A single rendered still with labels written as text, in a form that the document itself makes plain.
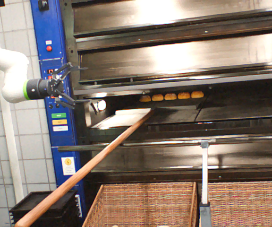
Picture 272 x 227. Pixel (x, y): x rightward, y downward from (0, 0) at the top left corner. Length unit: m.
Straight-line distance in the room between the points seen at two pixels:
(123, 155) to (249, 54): 0.89
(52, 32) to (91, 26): 0.23
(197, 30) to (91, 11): 0.59
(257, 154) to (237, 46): 0.57
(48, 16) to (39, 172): 0.92
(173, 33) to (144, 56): 0.20
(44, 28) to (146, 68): 0.62
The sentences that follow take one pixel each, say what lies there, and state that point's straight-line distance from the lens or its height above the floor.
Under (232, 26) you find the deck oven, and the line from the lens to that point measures 2.24.
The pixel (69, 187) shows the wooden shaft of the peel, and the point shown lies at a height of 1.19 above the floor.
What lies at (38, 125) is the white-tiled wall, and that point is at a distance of 2.56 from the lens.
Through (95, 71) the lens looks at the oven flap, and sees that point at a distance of 2.37.
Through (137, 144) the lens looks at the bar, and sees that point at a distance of 1.98.
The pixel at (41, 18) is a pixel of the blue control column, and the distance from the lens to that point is 2.46.
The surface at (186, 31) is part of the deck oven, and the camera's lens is 2.26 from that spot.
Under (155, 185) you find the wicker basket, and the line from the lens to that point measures 2.41.
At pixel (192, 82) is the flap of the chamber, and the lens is 2.11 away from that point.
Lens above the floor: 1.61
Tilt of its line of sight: 9 degrees down
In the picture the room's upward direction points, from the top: 6 degrees counter-clockwise
